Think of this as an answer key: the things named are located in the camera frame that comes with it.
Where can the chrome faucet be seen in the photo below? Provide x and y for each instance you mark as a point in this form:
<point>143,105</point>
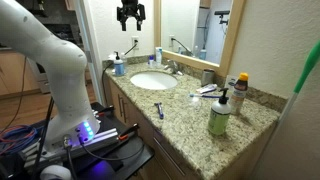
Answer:
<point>172,65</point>

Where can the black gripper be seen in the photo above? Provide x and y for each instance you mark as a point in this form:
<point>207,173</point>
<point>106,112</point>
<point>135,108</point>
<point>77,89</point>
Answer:
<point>131,8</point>

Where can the orange cap spray can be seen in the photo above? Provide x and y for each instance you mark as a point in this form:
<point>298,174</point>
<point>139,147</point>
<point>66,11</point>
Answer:
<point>239,93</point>

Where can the blue soap pump bottle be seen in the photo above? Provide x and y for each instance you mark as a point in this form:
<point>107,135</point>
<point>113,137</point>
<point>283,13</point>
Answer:
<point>118,65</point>

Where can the small blue cap bottle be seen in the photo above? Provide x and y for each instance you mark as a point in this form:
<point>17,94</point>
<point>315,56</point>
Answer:
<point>151,61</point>

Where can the wall power outlet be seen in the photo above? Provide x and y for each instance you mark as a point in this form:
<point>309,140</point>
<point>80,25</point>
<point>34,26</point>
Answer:
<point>135,42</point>

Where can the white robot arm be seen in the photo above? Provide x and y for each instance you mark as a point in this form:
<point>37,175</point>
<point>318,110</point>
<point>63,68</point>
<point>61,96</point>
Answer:
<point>64,64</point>

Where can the wooden vanity cabinet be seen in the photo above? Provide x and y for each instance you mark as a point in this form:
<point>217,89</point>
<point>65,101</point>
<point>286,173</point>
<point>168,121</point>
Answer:
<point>184,148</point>

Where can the metal cup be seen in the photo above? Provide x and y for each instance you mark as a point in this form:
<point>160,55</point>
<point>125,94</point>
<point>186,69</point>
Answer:
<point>207,77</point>

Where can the green handled mop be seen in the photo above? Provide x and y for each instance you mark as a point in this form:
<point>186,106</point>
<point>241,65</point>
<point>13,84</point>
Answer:
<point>310,62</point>

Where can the white oval sink basin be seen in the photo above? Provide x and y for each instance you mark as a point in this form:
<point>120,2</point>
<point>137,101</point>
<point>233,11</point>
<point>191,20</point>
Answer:
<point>153,80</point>

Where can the wood framed mirror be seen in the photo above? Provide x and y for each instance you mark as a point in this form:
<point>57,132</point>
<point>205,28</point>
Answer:
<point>221,69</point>

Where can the green soap pump bottle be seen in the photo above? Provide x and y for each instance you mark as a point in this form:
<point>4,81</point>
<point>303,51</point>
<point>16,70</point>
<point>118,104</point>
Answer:
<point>219,114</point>

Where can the blue razor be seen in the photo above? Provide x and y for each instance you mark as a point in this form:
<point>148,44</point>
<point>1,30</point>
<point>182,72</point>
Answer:
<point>160,110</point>

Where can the toothpaste tube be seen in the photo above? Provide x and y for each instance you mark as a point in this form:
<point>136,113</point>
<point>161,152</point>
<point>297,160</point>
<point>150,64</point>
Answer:
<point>207,88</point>

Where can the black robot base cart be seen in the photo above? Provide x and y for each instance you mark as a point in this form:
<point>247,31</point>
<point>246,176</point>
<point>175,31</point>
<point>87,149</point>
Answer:
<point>113,160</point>

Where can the blue toothbrush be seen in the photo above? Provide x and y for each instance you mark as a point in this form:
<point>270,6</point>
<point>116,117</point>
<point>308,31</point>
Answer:
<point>204,96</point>

